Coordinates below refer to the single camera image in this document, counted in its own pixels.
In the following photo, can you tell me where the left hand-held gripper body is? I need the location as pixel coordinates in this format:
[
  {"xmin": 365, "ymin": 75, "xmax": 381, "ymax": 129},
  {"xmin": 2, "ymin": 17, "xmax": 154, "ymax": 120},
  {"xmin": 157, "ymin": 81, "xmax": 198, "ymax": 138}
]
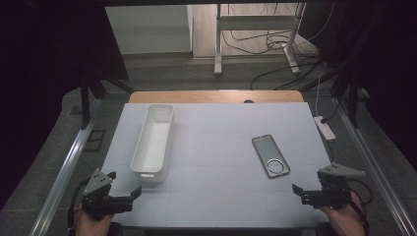
[{"xmin": 81, "ymin": 168, "xmax": 135, "ymax": 218}]

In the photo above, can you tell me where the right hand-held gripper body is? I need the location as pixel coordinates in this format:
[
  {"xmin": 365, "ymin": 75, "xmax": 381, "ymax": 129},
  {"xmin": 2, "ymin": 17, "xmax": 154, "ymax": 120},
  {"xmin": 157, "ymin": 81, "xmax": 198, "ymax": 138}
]
[{"xmin": 300, "ymin": 162, "xmax": 367, "ymax": 209}]

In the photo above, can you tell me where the clear phone case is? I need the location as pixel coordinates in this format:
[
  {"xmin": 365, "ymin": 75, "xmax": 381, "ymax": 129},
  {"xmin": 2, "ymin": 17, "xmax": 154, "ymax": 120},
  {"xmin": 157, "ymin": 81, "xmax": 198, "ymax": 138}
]
[{"xmin": 251, "ymin": 134, "xmax": 292, "ymax": 180}]

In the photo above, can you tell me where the white plastic storage box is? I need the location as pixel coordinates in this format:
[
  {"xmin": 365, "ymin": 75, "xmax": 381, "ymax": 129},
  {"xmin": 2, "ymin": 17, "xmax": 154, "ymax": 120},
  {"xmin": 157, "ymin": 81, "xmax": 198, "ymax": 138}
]
[{"xmin": 130, "ymin": 103, "xmax": 175, "ymax": 184}]

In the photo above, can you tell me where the person's left hand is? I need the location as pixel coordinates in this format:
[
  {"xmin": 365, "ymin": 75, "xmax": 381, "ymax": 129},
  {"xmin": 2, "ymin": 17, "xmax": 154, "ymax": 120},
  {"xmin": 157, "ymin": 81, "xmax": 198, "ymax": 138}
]
[{"xmin": 75, "ymin": 209, "xmax": 114, "ymax": 236}]

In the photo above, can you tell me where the person's right hand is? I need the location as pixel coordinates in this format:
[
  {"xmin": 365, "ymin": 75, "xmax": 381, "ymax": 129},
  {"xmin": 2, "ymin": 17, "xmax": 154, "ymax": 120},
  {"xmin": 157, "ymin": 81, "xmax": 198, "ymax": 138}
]
[{"xmin": 320, "ymin": 191, "xmax": 367, "ymax": 236}]

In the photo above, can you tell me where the white power strip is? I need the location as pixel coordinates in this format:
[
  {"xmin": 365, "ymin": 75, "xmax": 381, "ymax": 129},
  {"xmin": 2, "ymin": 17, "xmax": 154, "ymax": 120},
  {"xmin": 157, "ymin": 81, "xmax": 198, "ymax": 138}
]
[{"xmin": 313, "ymin": 115, "xmax": 337, "ymax": 142}]

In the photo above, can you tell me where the black metal stand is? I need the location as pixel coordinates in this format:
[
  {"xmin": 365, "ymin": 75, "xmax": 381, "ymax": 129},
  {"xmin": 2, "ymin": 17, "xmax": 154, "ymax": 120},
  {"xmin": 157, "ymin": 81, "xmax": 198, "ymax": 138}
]
[
  {"xmin": 79, "ymin": 69, "xmax": 135, "ymax": 130},
  {"xmin": 329, "ymin": 73, "xmax": 362, "ymax": 130}
]

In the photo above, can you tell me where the black curtain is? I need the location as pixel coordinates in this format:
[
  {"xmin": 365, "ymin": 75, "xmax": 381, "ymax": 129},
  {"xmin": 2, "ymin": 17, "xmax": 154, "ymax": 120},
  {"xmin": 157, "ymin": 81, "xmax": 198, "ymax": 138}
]
[
  {"xmin": 298, "ymin": 0, "xmax": 417, "ymax": 163},
  {"xmin": 0, "ymin": 0, "xmax": 130, "ymax": 210}
]

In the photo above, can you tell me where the white cabinet panel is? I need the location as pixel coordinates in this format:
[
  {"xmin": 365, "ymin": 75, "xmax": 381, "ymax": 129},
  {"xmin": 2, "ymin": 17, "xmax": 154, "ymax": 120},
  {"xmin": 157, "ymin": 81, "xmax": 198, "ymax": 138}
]
[{"xmin": 104, "ymin": 4, "xmax": 195, "ymax": 56}]

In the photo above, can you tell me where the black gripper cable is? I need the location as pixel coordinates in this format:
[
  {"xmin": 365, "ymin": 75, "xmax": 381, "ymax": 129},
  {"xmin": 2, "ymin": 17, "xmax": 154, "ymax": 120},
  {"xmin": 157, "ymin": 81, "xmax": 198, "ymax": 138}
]
[
  {"xmin": 346, "ymin": 178, "xmax": 374, "ymax": 235},
  {"xmin": 67, "ymin": 177, "xmax": 91, "ymax": 232}
]

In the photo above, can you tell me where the black floor frame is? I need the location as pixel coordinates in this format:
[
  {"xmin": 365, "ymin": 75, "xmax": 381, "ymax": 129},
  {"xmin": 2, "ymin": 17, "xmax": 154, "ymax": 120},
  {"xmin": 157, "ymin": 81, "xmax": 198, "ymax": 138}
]
[{"xmin": 83, "ymin": 129, "xmax": 107, "ymax": 153}]

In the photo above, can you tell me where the aluminium rail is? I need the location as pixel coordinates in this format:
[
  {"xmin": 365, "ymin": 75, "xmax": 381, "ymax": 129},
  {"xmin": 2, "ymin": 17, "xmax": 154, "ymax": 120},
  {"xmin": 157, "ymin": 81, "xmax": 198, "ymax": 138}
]
[
  {"xmin": 331, "ymin": 96, "xmax": 417, "ymax": 236},
  {"xmin": 36, "ymin": 97, "xmax": 105, "ymax": 236}
]

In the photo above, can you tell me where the black plug cable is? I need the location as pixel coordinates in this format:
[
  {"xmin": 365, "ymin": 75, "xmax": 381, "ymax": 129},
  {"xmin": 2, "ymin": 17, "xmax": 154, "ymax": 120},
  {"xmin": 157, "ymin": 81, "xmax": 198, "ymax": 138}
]
[{"xmin": 321, "ymin": 96, "xmax": 342, "ymax": 125}]

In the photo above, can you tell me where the white power cable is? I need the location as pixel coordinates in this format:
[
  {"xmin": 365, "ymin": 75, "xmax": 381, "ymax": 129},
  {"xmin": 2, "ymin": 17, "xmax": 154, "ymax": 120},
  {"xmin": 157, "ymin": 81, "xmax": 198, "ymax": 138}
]
[{"xmin": 314, "ymin": 72, "xmax": 325, "ymax": 118}]

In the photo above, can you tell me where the bundle of black floor cables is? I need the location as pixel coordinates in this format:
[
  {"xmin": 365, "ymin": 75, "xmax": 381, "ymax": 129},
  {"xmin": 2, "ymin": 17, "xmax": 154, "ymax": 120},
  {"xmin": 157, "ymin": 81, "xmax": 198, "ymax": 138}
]
[{"xmin": 221, "ymin": 3, "xmax": 338, "ymax": 91}]

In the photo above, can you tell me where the white metal desk frame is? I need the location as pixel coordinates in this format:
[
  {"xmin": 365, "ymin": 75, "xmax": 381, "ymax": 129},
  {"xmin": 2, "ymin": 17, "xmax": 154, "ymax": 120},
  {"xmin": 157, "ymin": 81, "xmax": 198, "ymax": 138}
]
[{"xmin": 213, "ymin": 2, "xmax": 307, "ymax": 77}]

